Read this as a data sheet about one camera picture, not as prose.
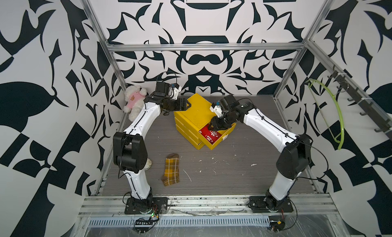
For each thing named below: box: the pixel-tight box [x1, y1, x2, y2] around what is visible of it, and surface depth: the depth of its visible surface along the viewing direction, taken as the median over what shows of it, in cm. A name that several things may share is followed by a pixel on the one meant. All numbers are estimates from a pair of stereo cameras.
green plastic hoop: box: [305, 78, 346, 151], surface depth 73 cm
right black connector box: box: [268, 215, 286, 232], surface depth 73 cm
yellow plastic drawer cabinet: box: [173, 92, 235, 151], surface depth 83 cm
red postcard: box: [198, 123, 223, 145], surface depth 82 cm
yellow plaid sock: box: [161, 152, 180, 187], surface depth 86 cm
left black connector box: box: [134, 212, 160, 234], surface depth 71 cm
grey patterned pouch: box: [143, 157, 153, 171], surface depth 87 cm
